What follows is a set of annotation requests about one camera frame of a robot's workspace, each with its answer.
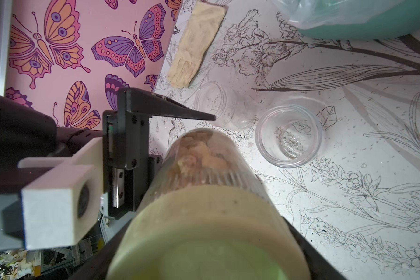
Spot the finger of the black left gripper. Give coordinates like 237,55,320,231
102,87,217,219

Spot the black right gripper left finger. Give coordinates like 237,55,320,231
68,221,131,280

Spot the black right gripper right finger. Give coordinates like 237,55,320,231
283,218,346,280

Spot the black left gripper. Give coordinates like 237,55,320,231
0,96,103,172

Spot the green lid peanut jar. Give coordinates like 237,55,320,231
106,128,310,280

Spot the brown lid peanut jar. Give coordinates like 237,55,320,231
255,104,324,169

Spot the clear peanut jar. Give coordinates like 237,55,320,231
194,82,256,130

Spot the beige work glove left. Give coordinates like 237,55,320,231
167,1,226,88

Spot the clear plastic bin liner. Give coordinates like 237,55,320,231
273,0,402,30

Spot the mint green trash bin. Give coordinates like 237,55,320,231
298,1,420,40

